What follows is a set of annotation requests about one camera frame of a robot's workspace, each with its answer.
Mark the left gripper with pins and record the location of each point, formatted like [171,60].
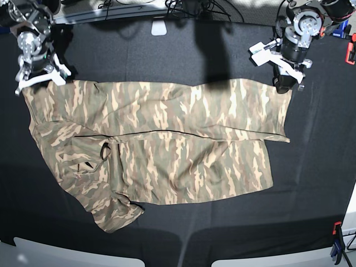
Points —
[289,63]

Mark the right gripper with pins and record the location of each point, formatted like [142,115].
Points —
[53,70]

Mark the camouflage t-shirt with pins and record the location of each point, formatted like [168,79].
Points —
[116,145]

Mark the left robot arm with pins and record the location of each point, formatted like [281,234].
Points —
[305,21]

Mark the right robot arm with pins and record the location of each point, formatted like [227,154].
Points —
[32,22]

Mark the blue clamp top right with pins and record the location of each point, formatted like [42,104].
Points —
[343,30]

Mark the orange clamp far right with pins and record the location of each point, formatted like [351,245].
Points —
[350,54]

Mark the white tape patch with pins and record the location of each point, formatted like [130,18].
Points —
[158,27]

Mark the black table cloth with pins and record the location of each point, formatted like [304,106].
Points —
[314,174]

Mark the orange blue clamp near right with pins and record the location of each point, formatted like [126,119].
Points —
[338,243]

